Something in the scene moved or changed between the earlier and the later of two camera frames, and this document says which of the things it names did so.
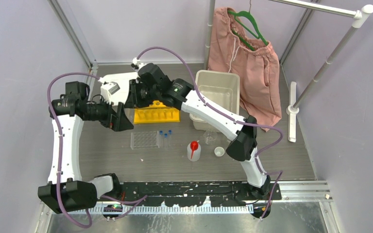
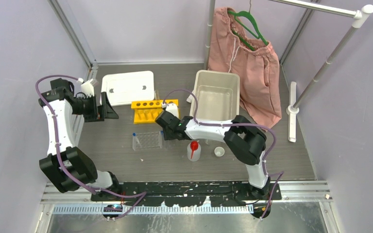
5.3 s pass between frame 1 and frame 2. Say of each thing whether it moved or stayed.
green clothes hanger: stayed
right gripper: moved
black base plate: stayed
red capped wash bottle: stayed
